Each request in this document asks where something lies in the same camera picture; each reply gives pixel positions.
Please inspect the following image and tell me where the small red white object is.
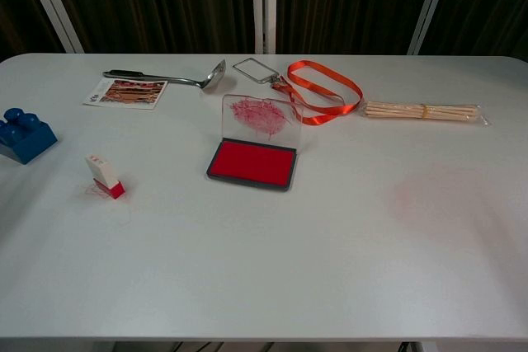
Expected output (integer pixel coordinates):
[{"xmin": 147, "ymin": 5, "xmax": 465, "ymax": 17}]
[{"xmin": 84, "ymin": 155, "xmax": 126, "ymax": 200}]

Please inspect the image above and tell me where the red ink pad clear lid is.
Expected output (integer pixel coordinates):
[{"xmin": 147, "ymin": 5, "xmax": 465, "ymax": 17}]
[{"xmin": 205, "ymin": 93, "xmax": 305, "ymax": 193}]

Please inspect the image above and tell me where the clear badge holder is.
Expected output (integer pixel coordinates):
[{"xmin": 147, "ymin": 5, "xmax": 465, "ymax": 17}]
[{"xmin": 232, "ymin": 57, "xmax": 283, "ymax": 85}]

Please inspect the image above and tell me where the printed snack packet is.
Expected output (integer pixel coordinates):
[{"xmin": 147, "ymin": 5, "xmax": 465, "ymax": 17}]
[{"xmin": 82, "ymin": 77, "xmax": 169, "ymax": 110}]

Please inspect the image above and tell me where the bag of wooden sticks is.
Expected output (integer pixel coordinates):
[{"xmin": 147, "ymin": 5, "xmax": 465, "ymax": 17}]
[{"xmin": 361, "ymin": 100, "xmax": 492, "ymax": 127}]

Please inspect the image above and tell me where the dark pleated curtain panel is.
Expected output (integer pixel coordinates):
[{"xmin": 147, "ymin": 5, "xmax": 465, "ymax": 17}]
[
  {"xmin": 0, "ymin": 0, "xmax": 69, "ymax": 63},
  {"xmin": 43, "ymin": 0, "xmax": 257, "ymax": 55},
  {"xmin": 274, "ymin": 0, "xmax": 436, "ymax": 55},
  {"xmin": 422, "ymin": 0, "xmax": 528, "ymax": 60}
]

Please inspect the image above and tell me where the blue toy building brick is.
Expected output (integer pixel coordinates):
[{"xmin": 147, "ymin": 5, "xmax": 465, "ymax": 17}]
[{"xmin": 0, "ymin": 107, "xmax": 59, "ymax": 166}]

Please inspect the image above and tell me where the orange lanyard strap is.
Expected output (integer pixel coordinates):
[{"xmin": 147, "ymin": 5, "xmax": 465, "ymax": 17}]
[{"xmin": 271, "ymin": 59, "xmax": 363, "ymax": 126}]

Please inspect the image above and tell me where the steel ladle black handle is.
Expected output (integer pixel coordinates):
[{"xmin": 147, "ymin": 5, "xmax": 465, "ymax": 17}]
[{"xmin": 102, "ymin": 59, "xmax": 228, "ymax": 93}]

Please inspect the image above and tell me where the white upright frame post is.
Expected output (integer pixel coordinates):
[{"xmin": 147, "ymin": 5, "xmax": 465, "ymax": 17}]
[{"xmin": 252, "ymin": 0, "xmax": 278, "ymax": 55}]

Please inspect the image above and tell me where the white slanted frame post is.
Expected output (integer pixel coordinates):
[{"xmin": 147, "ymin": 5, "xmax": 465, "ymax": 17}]
[
  {"xmin": 407, "ymin": 0, "xmax": 455, "ymax": 55},
  {"xmin": 18, "ymin": 0, "xmax": 86, "ymax": 54}
]

